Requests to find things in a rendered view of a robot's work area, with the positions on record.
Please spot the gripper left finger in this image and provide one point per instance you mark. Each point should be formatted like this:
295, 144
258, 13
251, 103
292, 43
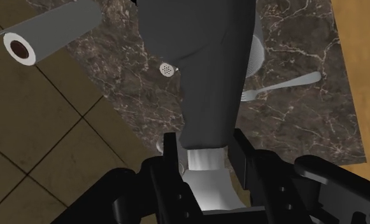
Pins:
159, 189

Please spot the white ribbed cup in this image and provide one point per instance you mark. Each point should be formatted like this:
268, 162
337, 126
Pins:
255, 52

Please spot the dark grey bottle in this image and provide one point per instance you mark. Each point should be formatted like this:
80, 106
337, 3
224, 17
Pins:
209, 77

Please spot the small white shaker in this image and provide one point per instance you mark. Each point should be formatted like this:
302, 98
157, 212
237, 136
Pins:
166, 69

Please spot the grey paper towel roll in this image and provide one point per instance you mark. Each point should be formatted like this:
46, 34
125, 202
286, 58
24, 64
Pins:
51, 29

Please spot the silver fork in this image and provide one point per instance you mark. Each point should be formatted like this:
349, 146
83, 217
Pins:
284, 83

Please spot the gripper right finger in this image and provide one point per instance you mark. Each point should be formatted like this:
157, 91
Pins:
274, 180

